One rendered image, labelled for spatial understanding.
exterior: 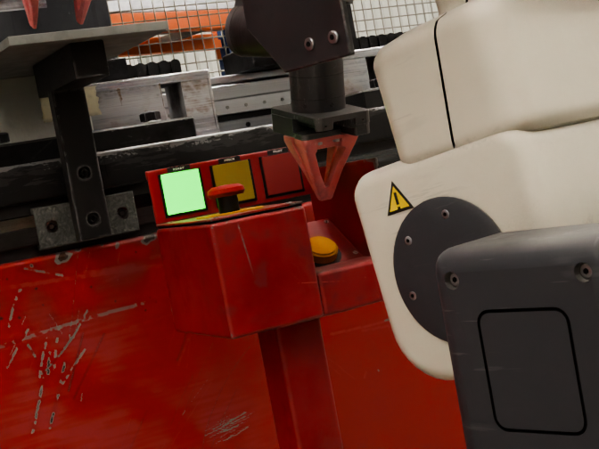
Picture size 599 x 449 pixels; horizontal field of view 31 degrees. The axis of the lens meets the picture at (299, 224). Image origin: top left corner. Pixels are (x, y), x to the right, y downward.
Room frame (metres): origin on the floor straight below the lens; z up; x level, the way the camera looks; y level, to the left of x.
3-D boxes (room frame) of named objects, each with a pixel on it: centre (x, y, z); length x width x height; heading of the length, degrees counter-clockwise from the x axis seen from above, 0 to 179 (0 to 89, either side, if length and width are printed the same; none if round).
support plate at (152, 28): (1.30, 0.25, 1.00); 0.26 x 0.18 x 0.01; 29
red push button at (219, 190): (1.15, 0.07, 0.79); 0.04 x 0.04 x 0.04
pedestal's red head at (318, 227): (1.18, 0.03, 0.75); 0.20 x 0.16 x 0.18; 117
